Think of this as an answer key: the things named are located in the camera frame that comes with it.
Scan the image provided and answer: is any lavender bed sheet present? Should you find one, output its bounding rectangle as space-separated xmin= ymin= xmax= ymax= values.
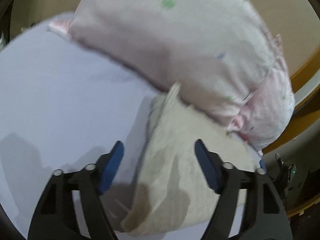
xmin=0 ymin=11 xmax=266 ymax=240

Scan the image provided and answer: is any pink floral pillow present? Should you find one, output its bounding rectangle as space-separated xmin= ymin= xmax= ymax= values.
xmin=227 ymin=34 xmax=296 ymax=151
xmin=49 ymin=0 xmax=276 ymax=125

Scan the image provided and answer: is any pink floral pillow right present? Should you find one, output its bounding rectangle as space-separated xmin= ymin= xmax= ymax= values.
xmin=227 ymin=34 xmax=296 ymax=151

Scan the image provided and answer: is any pink floral pillow left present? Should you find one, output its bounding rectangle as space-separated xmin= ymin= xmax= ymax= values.
xmin=49 ymin=0 xmax=276 ymax=125

